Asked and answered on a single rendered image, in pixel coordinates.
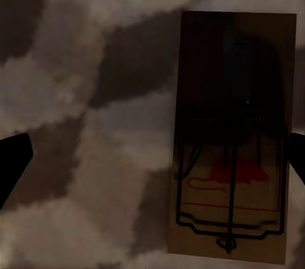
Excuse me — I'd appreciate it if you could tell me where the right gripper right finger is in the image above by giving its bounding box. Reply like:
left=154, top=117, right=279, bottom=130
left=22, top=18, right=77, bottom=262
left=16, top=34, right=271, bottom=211
left=285, top=132, right=305, bottom=184

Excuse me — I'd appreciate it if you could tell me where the mousetrap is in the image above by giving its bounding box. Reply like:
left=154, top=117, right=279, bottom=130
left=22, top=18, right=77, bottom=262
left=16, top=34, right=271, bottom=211
left=168, top=11, right=297, bottom=265

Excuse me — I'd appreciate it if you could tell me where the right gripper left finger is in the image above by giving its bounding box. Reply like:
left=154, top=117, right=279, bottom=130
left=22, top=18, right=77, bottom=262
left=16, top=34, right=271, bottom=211
left=0, top=133, right=33, bottom=208

